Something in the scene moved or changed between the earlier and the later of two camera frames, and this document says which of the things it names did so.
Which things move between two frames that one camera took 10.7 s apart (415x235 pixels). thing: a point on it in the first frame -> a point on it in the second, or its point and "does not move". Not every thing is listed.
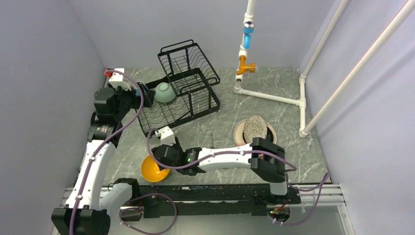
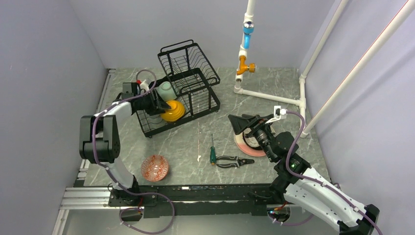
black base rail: (201, 200) does not move
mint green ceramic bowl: (164, 92) does not move
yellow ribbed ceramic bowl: (150, 172) -> (176, 111)
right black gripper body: (177, 146) -> (262, 132)
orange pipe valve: (243, 67) does not move
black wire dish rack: (195, 83) does not move
